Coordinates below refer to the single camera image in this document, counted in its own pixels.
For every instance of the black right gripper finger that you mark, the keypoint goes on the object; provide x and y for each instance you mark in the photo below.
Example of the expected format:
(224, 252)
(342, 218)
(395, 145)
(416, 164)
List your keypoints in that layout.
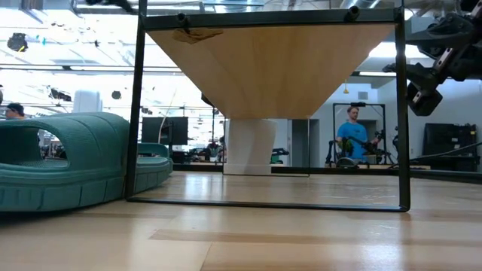
(425, 98)
(444, 32)

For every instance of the teal slide sandal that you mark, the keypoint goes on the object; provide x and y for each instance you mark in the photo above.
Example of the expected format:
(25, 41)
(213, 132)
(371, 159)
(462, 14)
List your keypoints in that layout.
(75, 162)
(154, 169)

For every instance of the black equipment case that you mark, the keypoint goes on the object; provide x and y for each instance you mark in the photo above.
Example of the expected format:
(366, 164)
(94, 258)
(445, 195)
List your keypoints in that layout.
(448, 147)

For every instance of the person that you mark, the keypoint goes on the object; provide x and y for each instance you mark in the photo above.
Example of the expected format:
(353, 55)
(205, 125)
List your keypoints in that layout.
(352, 135)
(15, 111)

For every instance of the black background monitor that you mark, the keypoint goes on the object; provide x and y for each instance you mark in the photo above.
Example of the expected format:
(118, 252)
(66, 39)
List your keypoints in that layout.
(165, 130)

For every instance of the white cylinder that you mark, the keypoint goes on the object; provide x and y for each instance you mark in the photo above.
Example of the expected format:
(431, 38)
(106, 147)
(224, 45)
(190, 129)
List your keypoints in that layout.
(87, 101)

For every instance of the black background rig frame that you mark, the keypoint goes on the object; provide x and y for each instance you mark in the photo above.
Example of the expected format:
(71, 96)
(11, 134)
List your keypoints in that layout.
(357, 104)

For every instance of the black metal table frame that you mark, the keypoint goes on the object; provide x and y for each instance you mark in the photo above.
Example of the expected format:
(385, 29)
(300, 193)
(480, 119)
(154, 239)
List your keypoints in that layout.
(339, 170)

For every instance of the wooden shelf with black frame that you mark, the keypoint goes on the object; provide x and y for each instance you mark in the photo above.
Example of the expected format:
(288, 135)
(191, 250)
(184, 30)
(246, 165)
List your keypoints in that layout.
(263, 67)

